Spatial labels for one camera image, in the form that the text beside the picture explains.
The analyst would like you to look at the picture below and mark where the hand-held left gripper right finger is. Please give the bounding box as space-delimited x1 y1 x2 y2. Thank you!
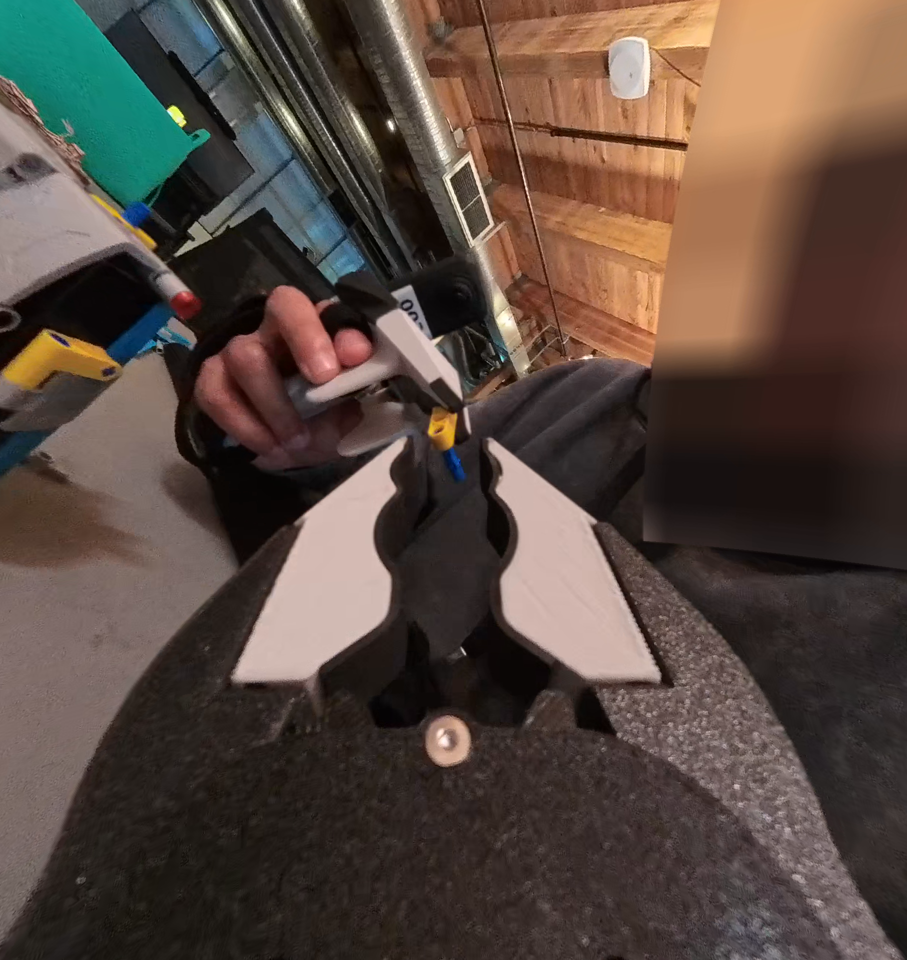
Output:
482 439 665 689

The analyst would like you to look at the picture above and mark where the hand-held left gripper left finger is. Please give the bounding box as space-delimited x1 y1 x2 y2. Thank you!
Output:
231 438 426 715

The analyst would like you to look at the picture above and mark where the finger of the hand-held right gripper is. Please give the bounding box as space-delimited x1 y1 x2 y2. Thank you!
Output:
391 385 473 445
376 303 467 413

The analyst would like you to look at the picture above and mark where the person's right hand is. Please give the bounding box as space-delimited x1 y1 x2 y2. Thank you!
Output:
193 284 395 471

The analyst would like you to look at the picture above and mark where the white vent grille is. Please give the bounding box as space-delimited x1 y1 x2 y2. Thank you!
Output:
442 154 497 245

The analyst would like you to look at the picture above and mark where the thin black ceiling rod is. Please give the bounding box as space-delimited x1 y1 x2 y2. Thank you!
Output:
475 0 570 358

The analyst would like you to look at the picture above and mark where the black monitor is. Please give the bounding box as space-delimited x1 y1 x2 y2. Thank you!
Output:
170 210 368 303

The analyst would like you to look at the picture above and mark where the black horizontal ceiling bar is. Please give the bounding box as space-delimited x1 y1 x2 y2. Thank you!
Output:
472 120 689 153

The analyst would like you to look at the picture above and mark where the white ceiling speaker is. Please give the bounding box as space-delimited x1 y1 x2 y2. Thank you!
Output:
608 36 651 99

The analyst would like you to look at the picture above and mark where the bundle of metal pipes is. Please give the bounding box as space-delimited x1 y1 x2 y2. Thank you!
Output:
198 0 405 275

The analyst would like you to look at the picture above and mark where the grey blue toy robot build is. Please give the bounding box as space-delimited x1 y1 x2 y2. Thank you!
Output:
0 75 203 496

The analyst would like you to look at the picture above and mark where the wooden puzzle model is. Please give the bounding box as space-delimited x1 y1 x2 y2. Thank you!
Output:
49 120 88 175

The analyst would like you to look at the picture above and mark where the green plastic board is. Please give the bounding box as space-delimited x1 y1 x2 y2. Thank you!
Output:
0 0 213 207

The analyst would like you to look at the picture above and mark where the silver ventilation duct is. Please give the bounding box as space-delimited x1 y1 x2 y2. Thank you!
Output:
345 0 533 376

